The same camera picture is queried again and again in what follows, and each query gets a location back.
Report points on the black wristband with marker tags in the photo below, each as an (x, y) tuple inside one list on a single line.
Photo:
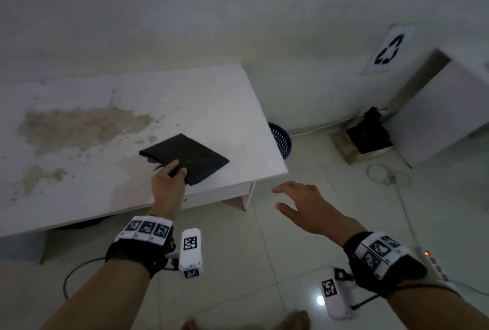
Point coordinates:
[(382, 261), (145, 243)]

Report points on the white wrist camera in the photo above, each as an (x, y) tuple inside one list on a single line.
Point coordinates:
[(190, 251), (336, 297)]

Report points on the person's right thumb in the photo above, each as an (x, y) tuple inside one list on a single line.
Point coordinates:
[(286, 209)]

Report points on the person's left thumb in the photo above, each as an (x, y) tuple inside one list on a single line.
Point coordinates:
[(181, 173)]

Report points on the white table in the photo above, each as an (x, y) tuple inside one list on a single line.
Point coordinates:
[(133, 123)]

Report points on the person's right hand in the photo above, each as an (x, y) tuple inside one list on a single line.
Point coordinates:
[(313, 209)]

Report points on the white power strip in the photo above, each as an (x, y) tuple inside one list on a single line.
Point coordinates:
[(435, 264)]

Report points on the person's right forearm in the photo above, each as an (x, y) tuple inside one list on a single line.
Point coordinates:
[(439, 308)]

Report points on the cardboard box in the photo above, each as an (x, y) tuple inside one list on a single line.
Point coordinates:
[(349, 150)]

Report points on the blue plastic basket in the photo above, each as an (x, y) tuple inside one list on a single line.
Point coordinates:
[(282, 140)]

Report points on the black device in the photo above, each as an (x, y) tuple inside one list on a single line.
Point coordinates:
[(368, 133)]

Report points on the black cloth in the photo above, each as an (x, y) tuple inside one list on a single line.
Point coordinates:
[(191, 154)]

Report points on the white cabinet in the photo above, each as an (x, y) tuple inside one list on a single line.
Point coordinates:
[(439, 112)]

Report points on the person's left forearm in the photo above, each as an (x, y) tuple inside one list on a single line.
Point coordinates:
[(103, 297)]

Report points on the person's right foot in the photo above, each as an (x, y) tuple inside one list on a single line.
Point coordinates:
[(294, 321)]

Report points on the person's left hand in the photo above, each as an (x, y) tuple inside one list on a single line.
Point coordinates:
[(167, 192)]

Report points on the white recycling sign sheet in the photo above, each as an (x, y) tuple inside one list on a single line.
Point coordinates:
[(389, 50)]

